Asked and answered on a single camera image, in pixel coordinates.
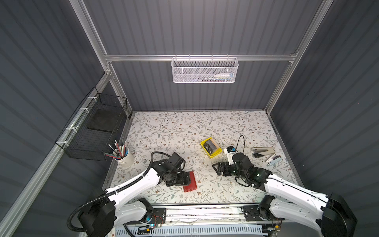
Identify black wire mesh basket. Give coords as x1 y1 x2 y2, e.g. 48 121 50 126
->
56 90 129 162

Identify black corrugated cable conduit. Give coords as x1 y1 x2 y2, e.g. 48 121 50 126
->
66 151 172 232

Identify floral table mat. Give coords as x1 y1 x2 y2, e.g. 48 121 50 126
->
111 111 301 204

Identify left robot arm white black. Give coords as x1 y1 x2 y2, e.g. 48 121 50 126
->
67 152 191 237

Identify yellow plastic card tray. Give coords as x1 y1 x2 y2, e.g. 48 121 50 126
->
200 137 223 158

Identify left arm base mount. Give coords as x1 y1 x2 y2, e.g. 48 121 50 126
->
127 208 167 225

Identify white wire mesh basket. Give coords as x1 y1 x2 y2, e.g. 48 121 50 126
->
171 58 239 84

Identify stack of cards in tray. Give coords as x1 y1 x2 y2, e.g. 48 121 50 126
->
203 139 218 156

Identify beige stapler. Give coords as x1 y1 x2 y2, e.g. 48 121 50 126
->
251 147 275 158

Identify small white grey device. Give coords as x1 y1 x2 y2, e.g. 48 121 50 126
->
266 154 282 166

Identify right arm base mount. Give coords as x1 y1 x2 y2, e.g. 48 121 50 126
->
241 205 285 222

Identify white tube in basket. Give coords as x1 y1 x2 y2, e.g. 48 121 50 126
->
214 73 235 80

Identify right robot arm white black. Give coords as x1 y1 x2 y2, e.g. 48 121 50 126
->
212 153 358 237

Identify white pen cup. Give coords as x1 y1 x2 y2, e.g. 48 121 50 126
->
104 140 135 168

